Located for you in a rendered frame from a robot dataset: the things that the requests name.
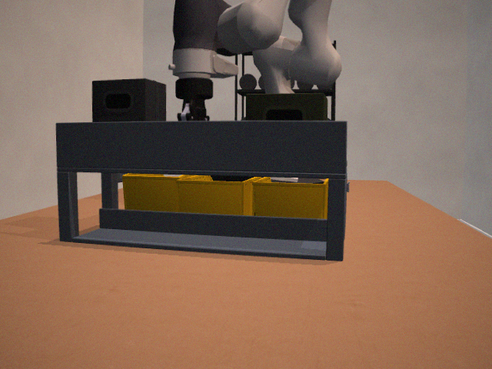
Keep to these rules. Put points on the dark grey metal shelf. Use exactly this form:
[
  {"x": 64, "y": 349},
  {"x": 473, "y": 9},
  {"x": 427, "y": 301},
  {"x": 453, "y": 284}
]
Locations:
[{"x": 279, "y": 149}]

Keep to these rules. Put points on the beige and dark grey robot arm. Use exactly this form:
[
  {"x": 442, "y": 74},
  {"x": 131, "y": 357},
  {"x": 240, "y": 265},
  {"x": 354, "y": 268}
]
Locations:
[{"x": 202, "y": 26}]

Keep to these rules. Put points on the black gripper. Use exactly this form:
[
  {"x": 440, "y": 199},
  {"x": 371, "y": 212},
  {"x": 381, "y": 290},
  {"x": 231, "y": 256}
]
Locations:
[{"x": 193, "y": 91}]

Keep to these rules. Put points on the yellow bin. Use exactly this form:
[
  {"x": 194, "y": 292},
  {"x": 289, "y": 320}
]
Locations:
[
  {"x": 149, "y": 192},
  {"x": 290, "y": 200},
  {"x": 197, "y": 195}
]

